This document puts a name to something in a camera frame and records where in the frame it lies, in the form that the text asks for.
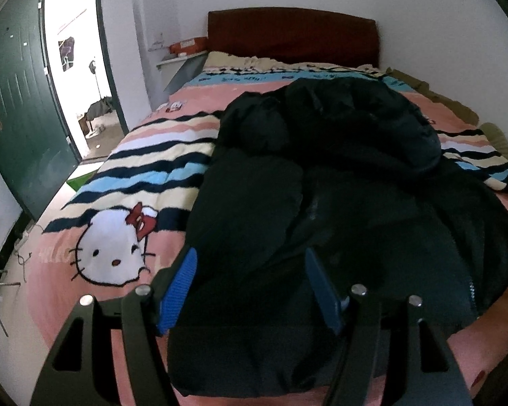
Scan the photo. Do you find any thin floor cable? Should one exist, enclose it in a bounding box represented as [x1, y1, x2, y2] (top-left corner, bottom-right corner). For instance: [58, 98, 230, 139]
[12, 224, 44, 285]

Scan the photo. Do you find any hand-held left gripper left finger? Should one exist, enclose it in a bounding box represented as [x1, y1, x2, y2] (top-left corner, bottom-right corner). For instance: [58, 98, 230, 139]
[29, 247, 197, 406]

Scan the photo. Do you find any dark draped cloth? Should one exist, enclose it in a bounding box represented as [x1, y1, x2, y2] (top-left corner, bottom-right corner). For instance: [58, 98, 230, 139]
[85, 97, 116, 121]

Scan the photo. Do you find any grey board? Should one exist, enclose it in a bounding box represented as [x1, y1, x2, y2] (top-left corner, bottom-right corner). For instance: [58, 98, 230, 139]
[164, 56, 206, 93]

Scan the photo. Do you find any olive green quilt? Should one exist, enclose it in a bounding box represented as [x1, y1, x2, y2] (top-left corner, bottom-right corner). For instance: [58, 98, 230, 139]
[381, 67, 480, 121]

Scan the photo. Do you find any green floor mat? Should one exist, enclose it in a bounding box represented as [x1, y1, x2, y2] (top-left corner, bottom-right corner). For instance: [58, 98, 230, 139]
[65, 169, 98, 191]

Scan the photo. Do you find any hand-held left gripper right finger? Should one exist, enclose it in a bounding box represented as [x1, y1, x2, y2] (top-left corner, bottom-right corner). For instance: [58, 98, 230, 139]
[304, 246, 475, 406]

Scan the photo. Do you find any cream printed bedding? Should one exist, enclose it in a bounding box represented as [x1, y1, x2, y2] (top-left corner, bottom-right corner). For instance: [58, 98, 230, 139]
[203, 51, 386, 78]

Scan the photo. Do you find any dark wall poster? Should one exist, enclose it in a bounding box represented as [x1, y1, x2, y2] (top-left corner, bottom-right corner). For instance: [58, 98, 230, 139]
[58, 37, 76, 71]

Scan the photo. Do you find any light stand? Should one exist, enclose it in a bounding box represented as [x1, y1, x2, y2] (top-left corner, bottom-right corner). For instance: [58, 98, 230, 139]
[88, 61, 105, 103]

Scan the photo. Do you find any dark green door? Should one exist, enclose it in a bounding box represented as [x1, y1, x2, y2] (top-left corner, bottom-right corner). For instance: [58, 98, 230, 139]
[0, 0, 80, 221]

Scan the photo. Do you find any dark door frame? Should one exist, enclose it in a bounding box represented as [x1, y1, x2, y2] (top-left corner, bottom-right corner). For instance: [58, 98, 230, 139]
[38, 0, 130, 164]

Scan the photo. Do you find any black hooded puffer jacket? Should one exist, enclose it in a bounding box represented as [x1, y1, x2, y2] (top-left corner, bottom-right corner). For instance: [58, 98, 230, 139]
[167, 78, 508, 398]

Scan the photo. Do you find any pink cartoon cat blanket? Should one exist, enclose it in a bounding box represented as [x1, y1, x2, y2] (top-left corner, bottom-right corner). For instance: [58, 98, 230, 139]
[0, 61, 508, 406]

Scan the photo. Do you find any white wall shelf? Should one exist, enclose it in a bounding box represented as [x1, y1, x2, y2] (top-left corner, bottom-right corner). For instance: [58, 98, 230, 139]
[156, 53, 208, 69]

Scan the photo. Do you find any orange box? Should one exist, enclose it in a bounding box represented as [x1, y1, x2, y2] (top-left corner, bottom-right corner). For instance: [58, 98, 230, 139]
[169, 37, 208, 57]

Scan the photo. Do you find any dark red bed headboard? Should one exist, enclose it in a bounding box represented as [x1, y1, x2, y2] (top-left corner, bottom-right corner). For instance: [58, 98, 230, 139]
[207, 7, 379, 68]

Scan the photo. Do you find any olive green cushion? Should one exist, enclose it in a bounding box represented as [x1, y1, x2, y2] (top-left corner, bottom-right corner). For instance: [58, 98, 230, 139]
[476, 122, 508, 160]

